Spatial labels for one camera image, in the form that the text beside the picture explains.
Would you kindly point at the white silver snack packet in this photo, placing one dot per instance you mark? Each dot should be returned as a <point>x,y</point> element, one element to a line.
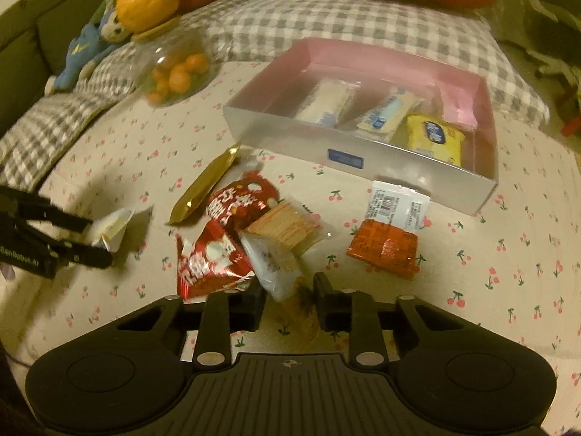
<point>274,264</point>

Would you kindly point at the clear wafer biscuit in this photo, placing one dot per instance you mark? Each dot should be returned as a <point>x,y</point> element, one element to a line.
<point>292,225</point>

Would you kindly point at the grey white checkered cushion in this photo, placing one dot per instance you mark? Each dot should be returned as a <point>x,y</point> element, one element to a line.
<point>260,30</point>

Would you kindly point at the glass jar with kumquats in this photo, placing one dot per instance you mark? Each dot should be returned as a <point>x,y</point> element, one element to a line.
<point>173,65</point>

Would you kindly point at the orange red snack packet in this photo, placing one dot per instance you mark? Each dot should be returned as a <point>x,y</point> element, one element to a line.
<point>388,236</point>

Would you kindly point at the gold foil snack bar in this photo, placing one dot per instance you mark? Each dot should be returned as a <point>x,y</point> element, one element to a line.
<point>202,186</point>

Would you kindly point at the white rice cracker packet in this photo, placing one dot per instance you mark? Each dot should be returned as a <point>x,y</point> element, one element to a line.
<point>327,103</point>

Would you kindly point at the yellow snack packet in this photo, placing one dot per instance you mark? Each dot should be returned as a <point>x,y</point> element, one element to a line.
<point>434,139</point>

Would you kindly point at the cherry print cloth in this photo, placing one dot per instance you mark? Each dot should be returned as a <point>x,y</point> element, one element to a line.
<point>513,268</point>

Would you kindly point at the blue plush doll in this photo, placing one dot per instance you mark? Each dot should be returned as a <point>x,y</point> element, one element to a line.
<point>85,52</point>

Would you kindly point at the small white snack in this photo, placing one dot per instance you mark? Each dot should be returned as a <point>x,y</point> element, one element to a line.
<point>108,232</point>

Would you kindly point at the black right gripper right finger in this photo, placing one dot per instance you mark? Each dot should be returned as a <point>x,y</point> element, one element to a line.
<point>355,313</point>

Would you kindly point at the white blue snack packet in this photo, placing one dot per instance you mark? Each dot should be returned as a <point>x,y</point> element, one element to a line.
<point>383,120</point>

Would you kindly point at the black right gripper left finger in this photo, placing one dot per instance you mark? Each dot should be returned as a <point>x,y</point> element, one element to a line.
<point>225,313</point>

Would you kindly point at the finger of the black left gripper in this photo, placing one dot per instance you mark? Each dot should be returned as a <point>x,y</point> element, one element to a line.
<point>33,207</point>
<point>77,254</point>

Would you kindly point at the large orange fruit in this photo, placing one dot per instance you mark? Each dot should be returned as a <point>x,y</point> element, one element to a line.
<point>138,16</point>

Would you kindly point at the pink paper card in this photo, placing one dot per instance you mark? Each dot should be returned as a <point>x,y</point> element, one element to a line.
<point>458,103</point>

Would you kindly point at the silver box with pink interior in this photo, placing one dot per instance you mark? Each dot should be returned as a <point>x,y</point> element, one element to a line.
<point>261,116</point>

